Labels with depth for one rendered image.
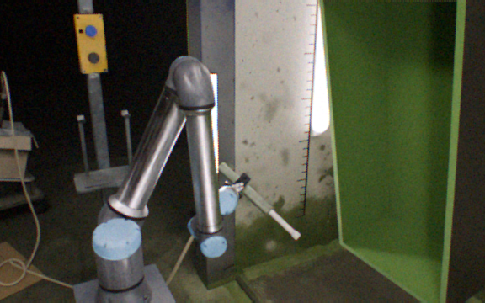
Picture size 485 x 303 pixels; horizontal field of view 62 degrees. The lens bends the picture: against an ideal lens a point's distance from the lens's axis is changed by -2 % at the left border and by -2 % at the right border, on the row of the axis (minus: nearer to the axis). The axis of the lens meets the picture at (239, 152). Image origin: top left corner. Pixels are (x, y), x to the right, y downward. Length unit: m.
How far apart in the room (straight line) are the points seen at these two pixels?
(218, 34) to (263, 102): 0.44
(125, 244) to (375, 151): 1.27
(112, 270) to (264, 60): 1.30
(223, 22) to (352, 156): 0.88
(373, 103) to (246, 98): 0.64
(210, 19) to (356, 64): 0.70
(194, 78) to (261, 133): 1.04
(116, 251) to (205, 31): 1.12
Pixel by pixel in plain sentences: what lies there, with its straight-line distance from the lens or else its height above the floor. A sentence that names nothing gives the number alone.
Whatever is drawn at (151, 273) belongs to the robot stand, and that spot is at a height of 0.64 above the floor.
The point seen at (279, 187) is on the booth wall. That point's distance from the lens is 2.42.
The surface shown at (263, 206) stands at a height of 0.73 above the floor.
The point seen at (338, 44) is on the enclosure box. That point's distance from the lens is 1.75.
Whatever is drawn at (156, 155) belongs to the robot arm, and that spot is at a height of 1.11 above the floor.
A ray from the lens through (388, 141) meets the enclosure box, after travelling 2.11.
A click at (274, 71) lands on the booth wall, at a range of 2.19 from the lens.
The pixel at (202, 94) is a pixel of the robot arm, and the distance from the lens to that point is 1.23.
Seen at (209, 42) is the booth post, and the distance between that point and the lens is 2.00.
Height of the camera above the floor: 1.59
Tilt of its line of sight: 20 degrees down
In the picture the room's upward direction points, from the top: straight up
